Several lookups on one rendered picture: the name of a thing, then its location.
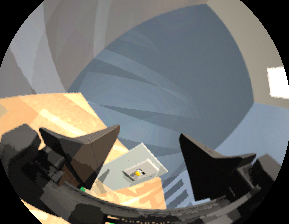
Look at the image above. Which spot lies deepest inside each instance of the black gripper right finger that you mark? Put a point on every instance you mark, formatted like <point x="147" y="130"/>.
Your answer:
<point x="207" y="169"/>

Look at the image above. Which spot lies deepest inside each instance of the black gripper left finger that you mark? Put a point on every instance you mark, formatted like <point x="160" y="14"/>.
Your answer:
<point x="84" y="154"/>

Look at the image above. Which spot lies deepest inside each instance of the beige panel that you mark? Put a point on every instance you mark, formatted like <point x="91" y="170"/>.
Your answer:
<point x="121" y="172"/>

